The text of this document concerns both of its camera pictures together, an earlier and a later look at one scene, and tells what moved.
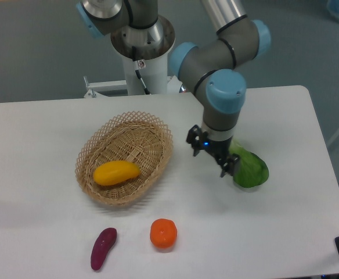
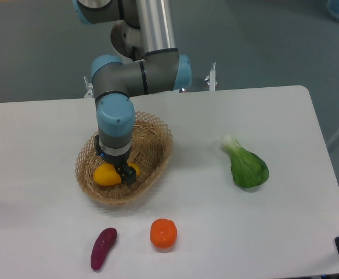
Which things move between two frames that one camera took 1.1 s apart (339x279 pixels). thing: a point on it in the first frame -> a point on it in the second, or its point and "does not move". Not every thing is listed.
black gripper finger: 228,165 -> 127,174
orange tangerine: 163,233 does not move
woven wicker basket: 132,136 does not move
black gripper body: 219,149 -> 120,162
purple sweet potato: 105,240 does not move
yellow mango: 114,172 does not move
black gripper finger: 195,136 -> 98,149
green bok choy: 252,171 does not move
